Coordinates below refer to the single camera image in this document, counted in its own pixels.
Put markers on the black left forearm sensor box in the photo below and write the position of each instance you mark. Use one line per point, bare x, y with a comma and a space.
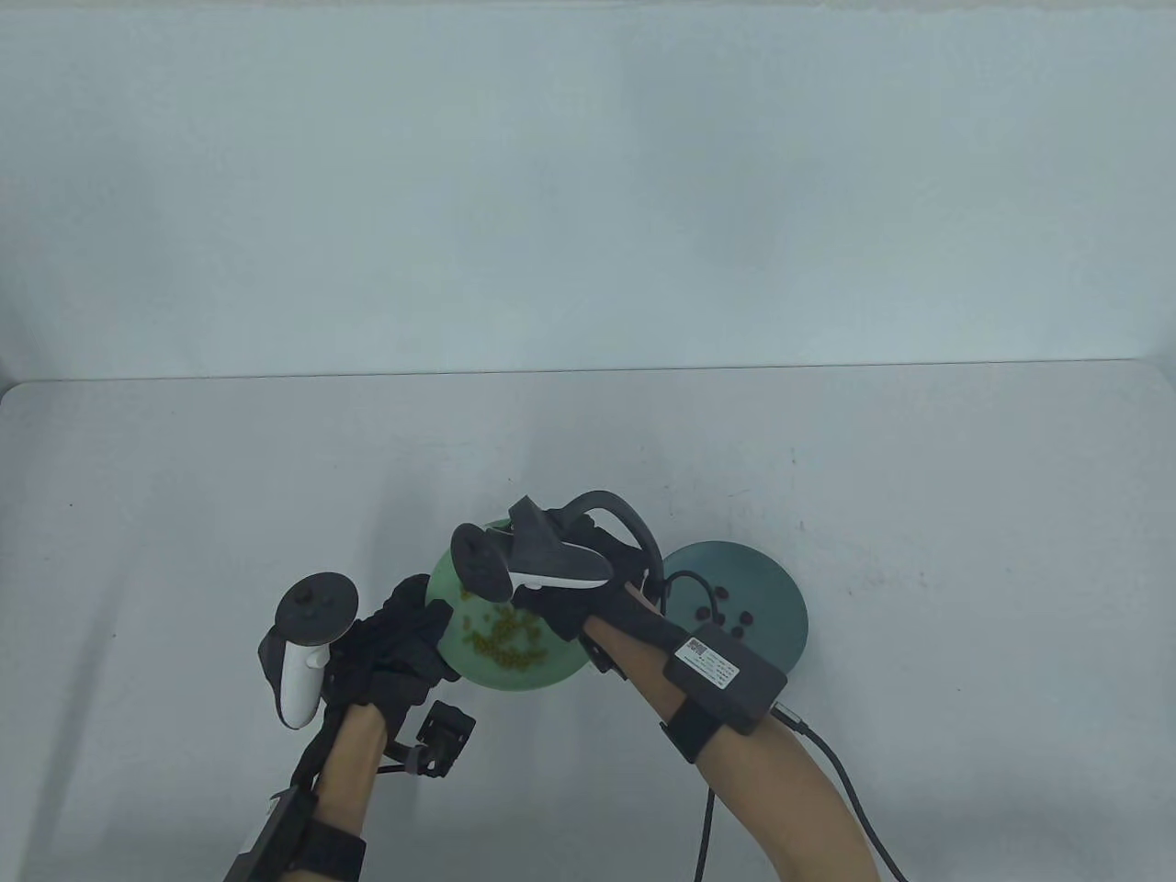
276, 836

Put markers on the black right forearm sensor box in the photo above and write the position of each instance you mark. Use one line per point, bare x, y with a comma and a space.
730, 680

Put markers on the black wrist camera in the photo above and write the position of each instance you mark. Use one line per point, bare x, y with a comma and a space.
599, 657
448, 726

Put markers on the pile of green beans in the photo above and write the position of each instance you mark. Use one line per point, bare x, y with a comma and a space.
505, 648

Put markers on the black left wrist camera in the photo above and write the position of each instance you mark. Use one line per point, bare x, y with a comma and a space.
448, 726

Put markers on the person's right forearm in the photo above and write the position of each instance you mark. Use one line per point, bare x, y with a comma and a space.
781, 799

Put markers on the person's right hand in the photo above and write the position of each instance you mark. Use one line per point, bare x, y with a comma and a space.
625, 597

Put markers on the dark teal plate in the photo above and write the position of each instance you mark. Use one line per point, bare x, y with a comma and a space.
772, 588

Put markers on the white left hand controller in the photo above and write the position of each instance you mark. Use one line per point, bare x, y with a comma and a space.
301, 684

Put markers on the person's left hand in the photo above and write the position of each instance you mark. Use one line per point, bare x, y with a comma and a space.
390, 652

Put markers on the light green plate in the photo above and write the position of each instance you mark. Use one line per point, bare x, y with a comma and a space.
514, 677

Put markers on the person's left forearm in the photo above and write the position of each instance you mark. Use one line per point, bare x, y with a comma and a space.
354, 763

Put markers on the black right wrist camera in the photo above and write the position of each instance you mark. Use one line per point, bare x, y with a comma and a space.
599, 657

